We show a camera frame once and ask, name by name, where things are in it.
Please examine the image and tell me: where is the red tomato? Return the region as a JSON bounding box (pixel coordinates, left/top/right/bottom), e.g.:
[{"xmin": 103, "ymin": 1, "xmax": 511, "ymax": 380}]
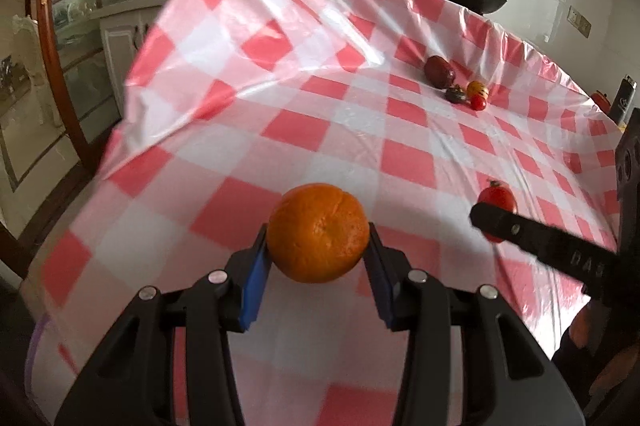
[
  {"xmin": 469, "ymin": 94, "xmax": 487, "ymax": 111},
  {"xmin": 476, "ymin": 179, "xmax": 520, "ymax": 244}
]

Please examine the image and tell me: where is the red white checkered tablecloth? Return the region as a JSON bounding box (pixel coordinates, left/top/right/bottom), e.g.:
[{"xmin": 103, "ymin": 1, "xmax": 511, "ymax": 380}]
[{"xmin": 26, "ymin": 0, "xmax": 620, "ymax": 420}]

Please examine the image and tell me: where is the white kitchen cabinet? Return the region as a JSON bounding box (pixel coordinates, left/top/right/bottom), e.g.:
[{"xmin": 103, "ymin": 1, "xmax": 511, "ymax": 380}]
[{"xmin": 91, "ymin": 0, "xmax": 167, "ymax": 116}]

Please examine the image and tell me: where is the black thermos bottle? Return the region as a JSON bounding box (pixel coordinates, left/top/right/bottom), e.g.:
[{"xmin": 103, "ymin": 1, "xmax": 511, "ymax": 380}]
[{"xmin": 608, "ymin": 75, "xmax": 637, "ymax": 125}]

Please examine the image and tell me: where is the small striped yellow melon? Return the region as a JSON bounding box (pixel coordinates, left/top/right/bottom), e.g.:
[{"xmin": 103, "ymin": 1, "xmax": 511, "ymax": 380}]
[{"xmin": 466, "ymin": 80, "xmax": 489, "ymax": 100}]

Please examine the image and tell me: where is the red small pot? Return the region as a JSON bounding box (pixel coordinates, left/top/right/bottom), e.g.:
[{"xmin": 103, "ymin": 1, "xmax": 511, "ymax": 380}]
[{"xmin": 591, "ymin": 90, "xmax": 611, "ymax": 114}]

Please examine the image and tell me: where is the wall power socket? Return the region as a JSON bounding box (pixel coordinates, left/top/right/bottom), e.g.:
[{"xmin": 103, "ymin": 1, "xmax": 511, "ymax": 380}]
[{"xmin": 567, "ymin": 6, "xmax": 592, "ymax": 38}]

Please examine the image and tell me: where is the wrinkled red apple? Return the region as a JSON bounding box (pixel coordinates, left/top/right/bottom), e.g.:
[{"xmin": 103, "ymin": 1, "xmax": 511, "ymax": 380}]
[{"xmin": 423, "ymin": 56, "xmax": 457, "ymax": 90}]

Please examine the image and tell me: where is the large orange mandarin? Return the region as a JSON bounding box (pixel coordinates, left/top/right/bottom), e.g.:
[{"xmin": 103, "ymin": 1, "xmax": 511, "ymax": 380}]
[{"xmin": 266, "ymin": 183, "xmax": 369, "ymax": 284}]

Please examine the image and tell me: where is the wooden glass sliding door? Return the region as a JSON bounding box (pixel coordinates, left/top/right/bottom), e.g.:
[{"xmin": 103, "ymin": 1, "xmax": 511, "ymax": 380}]
[{"xmin": 0, "ymin": 0, "xmax": 187, "ymax": 277}]

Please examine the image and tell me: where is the dark mangosteen back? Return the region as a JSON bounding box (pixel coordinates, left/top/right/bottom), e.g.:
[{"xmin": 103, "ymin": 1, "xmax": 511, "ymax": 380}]
[{"xmin": 445, "ymin": 84, "xmax": 468, "ymax": 105}]

